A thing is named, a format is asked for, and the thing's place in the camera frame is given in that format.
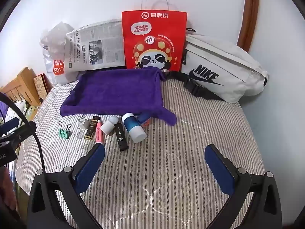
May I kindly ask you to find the brown patterned box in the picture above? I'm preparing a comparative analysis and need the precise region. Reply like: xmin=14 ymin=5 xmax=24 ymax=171
xmin=33 ymin=73 xmax=53 ymax=101

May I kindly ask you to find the red panda paper bag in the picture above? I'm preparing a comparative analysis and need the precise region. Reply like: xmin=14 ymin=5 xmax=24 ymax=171
xmin=121 ymin=0 xmax=188 ymax=73

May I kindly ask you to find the black tube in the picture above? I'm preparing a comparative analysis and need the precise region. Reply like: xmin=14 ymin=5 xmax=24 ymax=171
xmin=115 ymin=122 xmax=127 ymax=152

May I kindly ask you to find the white charger plug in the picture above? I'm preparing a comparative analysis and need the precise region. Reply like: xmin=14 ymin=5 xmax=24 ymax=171
xmin=77 ymin=115 xmax=88 ymax=131

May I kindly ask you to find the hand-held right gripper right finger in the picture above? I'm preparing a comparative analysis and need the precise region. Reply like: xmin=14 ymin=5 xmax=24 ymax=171
xmin=204 ymin=144 xmax=283 ymax=229

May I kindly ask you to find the white plastic shopping bag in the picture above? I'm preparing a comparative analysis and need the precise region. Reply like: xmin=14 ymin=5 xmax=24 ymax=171
xmin=39 ymin=22 xmax=79 ymax=85

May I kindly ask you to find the folded newspaper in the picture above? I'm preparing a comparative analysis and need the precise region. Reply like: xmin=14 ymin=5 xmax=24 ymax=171
xmin=65 ymin=19 xmax=127 ymax=73

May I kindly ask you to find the blue and white lotion bottle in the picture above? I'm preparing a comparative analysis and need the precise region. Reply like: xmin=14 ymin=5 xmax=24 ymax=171
xmin=121 ymin=113 xmax=147 ymax=144

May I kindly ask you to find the white roll-on bottle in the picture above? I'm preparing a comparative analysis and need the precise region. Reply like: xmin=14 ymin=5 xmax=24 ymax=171
xmin=100 ymin=116 xmax=119 ymax=135

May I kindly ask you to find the dark bottle with gold label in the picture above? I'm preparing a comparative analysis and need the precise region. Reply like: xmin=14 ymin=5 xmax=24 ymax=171
xmin=84 ymin=116 xmax=100 ymax=141

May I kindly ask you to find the green binder clip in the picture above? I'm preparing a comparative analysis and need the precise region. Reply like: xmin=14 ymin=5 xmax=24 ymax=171
xmin=58 ymin=121 xmax=73 ymax=139

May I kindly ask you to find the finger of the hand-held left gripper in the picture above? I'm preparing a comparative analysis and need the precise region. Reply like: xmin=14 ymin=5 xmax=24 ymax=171
xmin=0 ymin=118 xmax=37 ymax=149

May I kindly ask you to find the wooden headboard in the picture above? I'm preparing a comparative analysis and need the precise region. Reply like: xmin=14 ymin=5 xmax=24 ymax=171
xmin=0 ymin=67 xmax=42 ymax=108

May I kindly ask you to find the patterned white pillow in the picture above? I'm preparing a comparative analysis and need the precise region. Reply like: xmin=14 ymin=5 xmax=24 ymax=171
xmin=5 ymin=99 xmax=36 ymax=122

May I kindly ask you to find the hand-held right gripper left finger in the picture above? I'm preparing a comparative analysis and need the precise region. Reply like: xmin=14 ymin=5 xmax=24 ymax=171
xmin=27 ymin=144 xmax=106 ymax=229

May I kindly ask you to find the pink tube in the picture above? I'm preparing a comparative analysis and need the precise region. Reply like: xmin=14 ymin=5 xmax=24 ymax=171
xmin=95 ymin=121 xmax=105 ymax=145

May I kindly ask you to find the white waist bag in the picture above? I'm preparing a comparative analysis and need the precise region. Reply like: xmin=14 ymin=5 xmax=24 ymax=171
xmin=164 ymin=27 xmax=270 ymax=104

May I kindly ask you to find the small blue jar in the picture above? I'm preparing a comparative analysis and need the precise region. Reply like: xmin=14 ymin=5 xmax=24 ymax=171
xmin=136 ymin=114 xmax=150 ymax=127

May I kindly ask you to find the person's left forearm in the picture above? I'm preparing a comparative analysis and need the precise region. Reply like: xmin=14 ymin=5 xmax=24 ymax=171
xmin=0 ymin=168 xmax=16 ymax=220

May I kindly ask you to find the wooden door frame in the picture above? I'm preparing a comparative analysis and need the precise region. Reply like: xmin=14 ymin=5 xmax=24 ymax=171
xmin=237 ymin=0 xmax=260 ymax=53

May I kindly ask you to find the purple towel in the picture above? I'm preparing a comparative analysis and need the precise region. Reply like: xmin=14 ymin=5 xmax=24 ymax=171
xmin=59 ymin=67 xmax=178 ymax=127

